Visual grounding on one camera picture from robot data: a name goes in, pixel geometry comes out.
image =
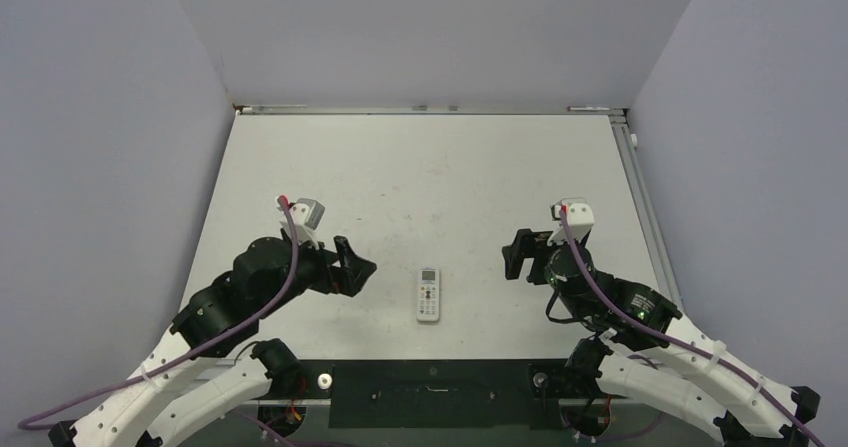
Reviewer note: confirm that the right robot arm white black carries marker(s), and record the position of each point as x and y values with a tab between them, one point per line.
643	347

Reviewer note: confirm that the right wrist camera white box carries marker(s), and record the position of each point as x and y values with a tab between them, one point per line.
579	217

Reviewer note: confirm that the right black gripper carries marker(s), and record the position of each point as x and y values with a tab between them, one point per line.
525	244

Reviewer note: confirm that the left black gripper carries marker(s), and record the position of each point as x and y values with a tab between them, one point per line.
337	278

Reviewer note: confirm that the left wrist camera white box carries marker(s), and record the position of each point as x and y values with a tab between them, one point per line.
301	218

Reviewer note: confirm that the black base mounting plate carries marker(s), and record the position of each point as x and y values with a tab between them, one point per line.
369	394

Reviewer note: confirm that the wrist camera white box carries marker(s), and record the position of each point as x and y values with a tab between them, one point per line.
301	218
579	217

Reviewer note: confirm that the beige remote control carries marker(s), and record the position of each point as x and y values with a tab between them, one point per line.
428	296

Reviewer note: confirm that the aluminium frame rail right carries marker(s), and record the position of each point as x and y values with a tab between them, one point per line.
660	260

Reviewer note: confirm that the aluminium frame rail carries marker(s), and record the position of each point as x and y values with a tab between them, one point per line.
424	109
660	260

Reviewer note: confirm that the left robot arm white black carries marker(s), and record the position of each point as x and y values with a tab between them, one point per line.
156	406

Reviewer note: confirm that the aluminium frame rail back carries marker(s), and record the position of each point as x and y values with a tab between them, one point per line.
424	109

